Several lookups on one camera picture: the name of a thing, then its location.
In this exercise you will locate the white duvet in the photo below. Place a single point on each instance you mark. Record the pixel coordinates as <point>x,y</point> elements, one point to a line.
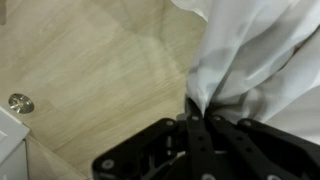
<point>260,50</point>

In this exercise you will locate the white panelled cabinet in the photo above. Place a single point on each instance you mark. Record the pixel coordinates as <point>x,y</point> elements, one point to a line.
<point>10,146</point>

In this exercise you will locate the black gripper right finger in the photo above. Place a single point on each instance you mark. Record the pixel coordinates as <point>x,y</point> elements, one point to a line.
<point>266,153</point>

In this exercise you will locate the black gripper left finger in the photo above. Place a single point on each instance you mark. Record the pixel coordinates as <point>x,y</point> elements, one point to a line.
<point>200,150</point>

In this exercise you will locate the silver floor door stopper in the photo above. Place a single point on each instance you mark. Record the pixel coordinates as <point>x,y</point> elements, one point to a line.
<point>21,103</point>

